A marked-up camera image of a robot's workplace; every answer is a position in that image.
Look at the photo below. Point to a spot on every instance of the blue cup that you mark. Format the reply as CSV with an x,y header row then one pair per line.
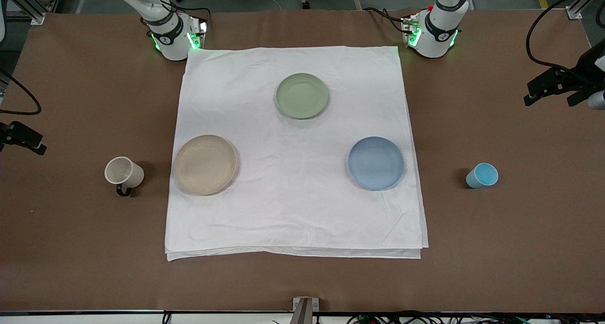
x,y
484,175

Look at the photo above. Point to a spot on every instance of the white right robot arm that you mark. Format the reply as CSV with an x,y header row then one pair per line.
x,y
165,35

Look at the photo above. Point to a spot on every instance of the beige plate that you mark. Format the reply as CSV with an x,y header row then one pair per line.
x,y
204,165

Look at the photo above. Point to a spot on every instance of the blue plate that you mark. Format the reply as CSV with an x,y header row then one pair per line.
x,y
375,163

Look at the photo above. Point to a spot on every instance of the green plate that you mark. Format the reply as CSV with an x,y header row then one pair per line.
x,y
302,96

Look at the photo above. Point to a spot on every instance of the white cloth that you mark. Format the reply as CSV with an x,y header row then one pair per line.
x,y
293,196

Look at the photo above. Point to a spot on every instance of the aluminium frame post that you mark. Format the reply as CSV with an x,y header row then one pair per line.
x,y
577,9
28,9

